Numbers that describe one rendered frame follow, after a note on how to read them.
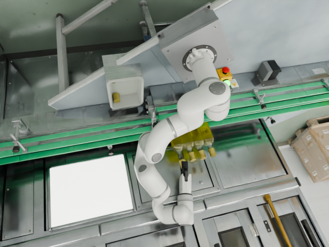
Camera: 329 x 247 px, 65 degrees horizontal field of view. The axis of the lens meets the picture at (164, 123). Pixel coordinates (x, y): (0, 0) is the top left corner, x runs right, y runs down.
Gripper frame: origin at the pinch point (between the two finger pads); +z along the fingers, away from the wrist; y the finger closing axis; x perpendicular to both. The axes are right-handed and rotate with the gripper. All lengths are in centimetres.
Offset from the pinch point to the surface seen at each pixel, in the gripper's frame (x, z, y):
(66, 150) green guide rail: 62, 8, -4
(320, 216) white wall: -287, 46, -308
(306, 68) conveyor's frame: -75, 61, 16
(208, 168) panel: -16.1, 4.2, -12.0
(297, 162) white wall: -274, 144, -308
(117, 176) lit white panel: 34.6, -2.3, -13.1
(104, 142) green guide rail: 43.1, 13.6, -4.1
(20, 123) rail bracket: 80, 12, 14
